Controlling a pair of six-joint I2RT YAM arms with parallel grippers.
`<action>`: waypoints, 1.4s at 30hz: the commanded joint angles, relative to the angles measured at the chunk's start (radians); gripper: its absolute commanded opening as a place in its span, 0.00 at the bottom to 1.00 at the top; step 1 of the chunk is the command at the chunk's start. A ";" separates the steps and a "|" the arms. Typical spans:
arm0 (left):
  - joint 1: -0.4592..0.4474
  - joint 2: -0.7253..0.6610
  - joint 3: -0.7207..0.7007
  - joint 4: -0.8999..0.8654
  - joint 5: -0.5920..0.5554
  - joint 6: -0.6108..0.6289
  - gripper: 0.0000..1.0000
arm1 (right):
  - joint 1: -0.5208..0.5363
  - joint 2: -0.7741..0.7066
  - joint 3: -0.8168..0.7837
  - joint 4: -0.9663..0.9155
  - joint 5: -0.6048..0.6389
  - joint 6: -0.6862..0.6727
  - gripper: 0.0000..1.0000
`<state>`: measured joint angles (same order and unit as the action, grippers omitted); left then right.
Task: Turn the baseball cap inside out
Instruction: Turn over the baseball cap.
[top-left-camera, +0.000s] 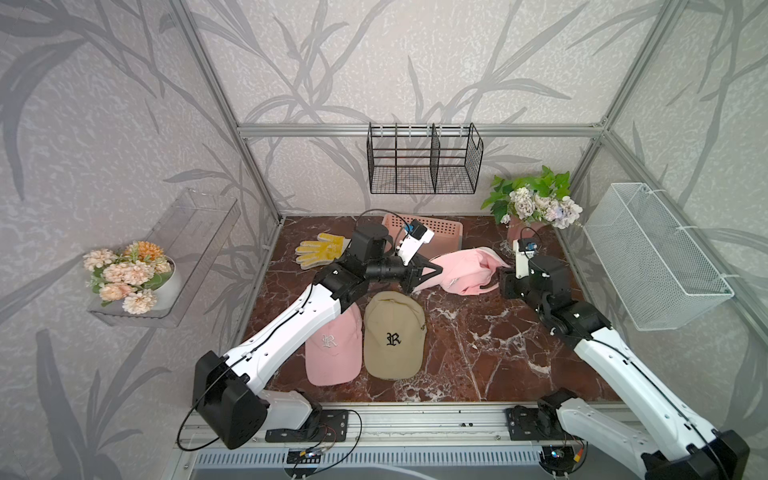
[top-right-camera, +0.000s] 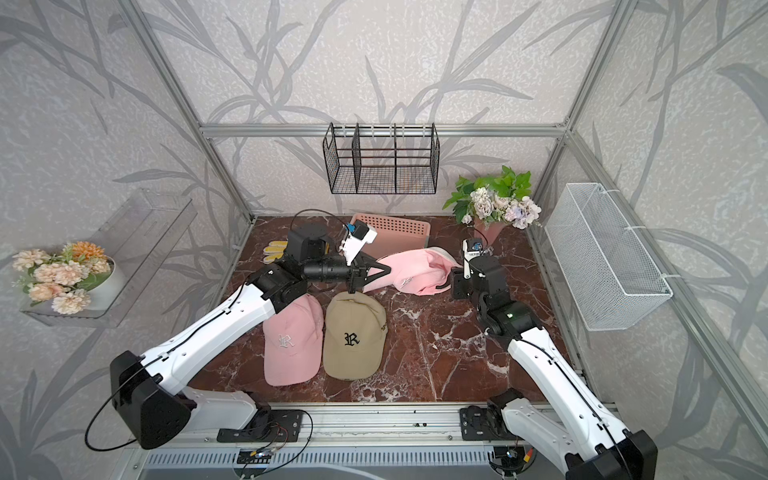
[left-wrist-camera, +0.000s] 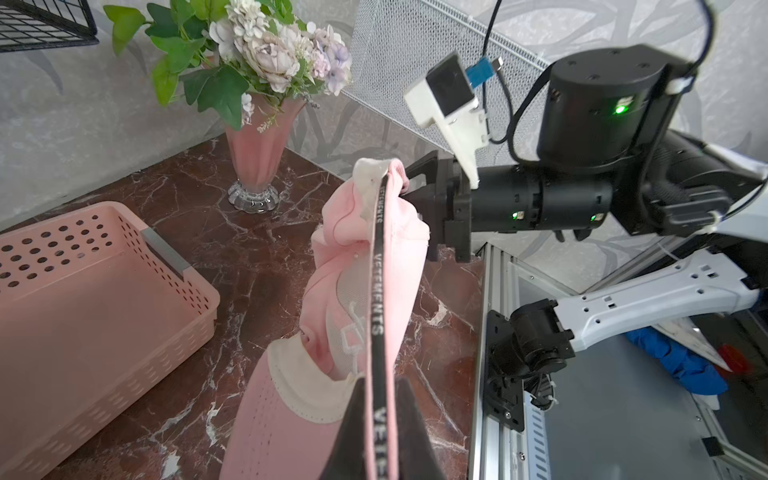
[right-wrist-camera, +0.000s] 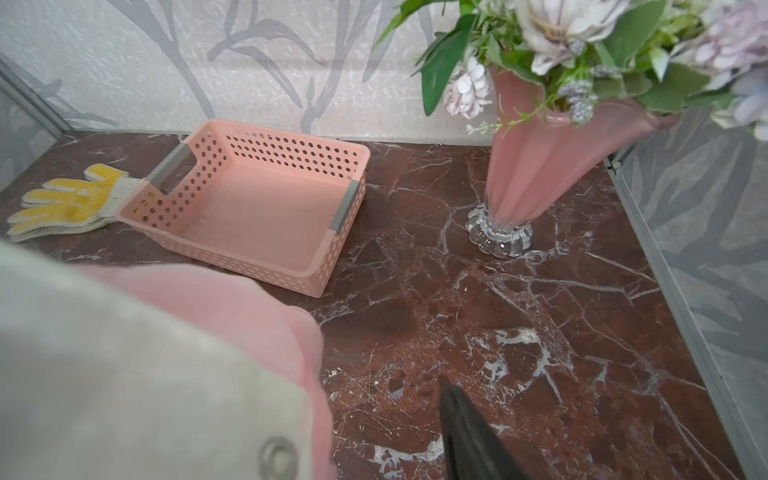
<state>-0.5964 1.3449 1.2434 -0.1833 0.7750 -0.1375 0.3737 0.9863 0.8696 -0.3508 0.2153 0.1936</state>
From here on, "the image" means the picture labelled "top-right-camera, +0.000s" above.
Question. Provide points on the pink perforated plastic basket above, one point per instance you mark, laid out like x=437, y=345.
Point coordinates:
x=394, y=234

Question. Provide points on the white pot peach flowers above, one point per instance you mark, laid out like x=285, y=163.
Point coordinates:
x=81, y=277

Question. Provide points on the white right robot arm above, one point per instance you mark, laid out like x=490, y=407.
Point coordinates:
x=516, y=327

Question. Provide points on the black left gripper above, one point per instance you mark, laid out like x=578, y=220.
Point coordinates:
x=359, y=276

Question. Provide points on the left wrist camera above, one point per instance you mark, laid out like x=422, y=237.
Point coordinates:
x=359, y=235

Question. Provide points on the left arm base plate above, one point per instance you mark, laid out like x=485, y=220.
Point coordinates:
x=281, y=426

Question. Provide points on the beige baseball cap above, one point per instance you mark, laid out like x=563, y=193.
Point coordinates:
x=355, y=334

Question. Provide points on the white mesh wall basket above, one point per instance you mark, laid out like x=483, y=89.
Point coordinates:
x=611, y=276

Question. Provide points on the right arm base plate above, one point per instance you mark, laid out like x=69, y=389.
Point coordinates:
x=483, y=424

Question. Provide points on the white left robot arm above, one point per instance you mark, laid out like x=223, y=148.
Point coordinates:
x=151, y=391

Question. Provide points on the aluminium frame corner post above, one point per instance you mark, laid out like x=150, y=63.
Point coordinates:
x=616, y=26

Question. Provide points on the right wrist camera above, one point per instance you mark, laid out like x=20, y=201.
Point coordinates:
x=471, y=249

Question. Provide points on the artificial flower bouquet green leaves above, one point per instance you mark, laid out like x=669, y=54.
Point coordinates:
x=503, y=199

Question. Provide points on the aluminium back crossbar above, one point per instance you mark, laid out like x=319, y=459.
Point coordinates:
x=382, y=130

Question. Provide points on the yellow white work glove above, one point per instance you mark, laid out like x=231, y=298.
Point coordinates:
x=273, y=251

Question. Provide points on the pink glass vase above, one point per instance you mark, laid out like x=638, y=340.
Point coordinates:
x=488, y=233

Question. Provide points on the black wire wall basket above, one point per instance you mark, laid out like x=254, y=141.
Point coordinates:
x=382, y=165

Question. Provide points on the pink baseball cap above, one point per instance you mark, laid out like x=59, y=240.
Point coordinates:
x=419, y=272
x=294, y=343

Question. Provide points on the aluminium front rail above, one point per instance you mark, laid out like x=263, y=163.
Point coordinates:
x=378, y=423

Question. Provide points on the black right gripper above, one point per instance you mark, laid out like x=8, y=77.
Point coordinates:
x=457, y=280

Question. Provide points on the clear acrylic wall shelf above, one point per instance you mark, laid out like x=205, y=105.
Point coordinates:
x=138, y=237

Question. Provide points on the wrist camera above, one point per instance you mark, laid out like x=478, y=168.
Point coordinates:
x=471, y=249
x=359, y=235

